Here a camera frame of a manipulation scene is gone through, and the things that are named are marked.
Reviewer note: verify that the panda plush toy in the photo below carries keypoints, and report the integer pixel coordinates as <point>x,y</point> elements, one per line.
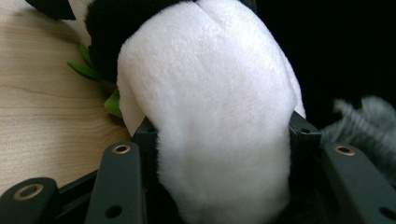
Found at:
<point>211,93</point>

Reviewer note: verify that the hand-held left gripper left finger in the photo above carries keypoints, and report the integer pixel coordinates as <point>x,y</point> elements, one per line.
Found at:
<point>148,146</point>

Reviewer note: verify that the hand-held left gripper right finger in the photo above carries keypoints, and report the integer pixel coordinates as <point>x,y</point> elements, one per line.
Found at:
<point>303,143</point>

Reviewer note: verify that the grey knitted doll garment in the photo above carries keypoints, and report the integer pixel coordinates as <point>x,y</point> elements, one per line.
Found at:
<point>364,130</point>

